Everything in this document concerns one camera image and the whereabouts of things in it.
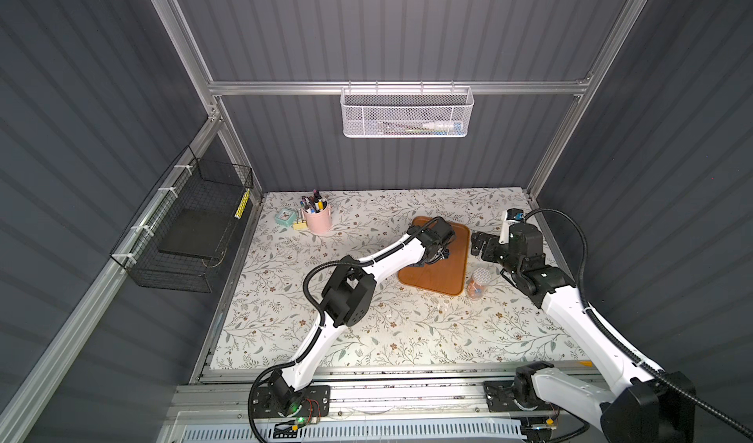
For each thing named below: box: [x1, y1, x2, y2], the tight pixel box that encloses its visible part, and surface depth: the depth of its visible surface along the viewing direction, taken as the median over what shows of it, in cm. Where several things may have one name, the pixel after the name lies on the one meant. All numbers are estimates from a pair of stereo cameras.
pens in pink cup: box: [299, 189, 328, 214], surface depth 103 cm
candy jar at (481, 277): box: [466, 266, 496, 300], surface depth 86 cm
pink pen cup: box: [301, 204, 332, 235], surface depth 108 cm
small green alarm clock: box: [274, 207, 298, 227], surface depth 114 cm
